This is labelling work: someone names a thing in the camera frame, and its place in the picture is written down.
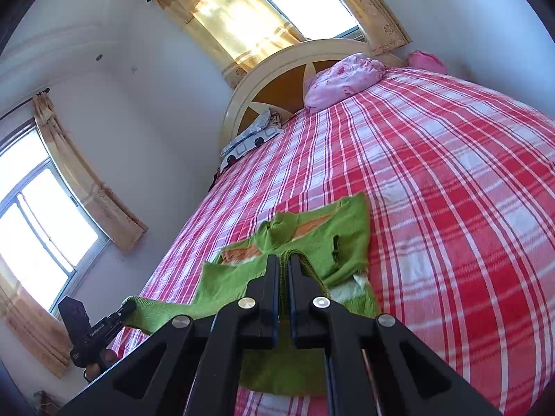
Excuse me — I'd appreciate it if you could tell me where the blue patterned pillow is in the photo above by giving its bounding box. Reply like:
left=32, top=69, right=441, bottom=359
left=220, top=110, right=273, bottom=157

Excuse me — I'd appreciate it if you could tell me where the pink cloth bundle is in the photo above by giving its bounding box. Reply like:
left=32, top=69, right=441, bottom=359
left=407, top=50, right=448, bottom=74

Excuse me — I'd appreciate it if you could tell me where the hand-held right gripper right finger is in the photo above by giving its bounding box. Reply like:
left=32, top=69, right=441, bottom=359
left=289, top=254, right=500, bottom=416

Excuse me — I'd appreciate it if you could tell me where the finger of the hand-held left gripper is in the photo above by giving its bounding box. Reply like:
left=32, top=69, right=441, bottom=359
left=116, top=299, right=138, bottom=327

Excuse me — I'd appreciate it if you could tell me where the white black dotted pillow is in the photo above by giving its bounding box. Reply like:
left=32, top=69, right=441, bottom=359
left=219, top=125, right=284, bottom=173

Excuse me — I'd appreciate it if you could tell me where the green orange striped sweater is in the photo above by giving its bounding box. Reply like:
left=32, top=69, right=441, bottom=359
left=121, top=193, right=382, bottom=397

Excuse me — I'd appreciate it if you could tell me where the pink folded blanket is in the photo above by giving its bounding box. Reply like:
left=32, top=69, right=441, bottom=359
left=304, top=52, right=386, bottom=113

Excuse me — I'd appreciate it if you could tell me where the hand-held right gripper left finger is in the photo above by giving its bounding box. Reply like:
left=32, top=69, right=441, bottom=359
left=56, top=254, right=281, bottom=416

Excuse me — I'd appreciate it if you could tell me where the red plaid bed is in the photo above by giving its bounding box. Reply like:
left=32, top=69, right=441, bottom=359
left=106, top=67, right=555, bottom=416

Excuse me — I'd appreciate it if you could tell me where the cream wooden headboard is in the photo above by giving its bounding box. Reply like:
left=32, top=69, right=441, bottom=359
left=219, top=39, right=406, bottom=152

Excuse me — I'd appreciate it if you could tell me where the yellow floral curtain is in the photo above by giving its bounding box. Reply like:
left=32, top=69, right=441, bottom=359
left=154, top=0, right=304, bottom=89
left=321, top=0, right=412, bottom=55
left=0, top=286, right=72, bottom=378
left=32, top=93, right=149, bottom=252

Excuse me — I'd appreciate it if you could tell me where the person's left hand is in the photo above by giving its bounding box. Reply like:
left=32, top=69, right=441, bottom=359
left=84, top=349, right=119, bottom=384

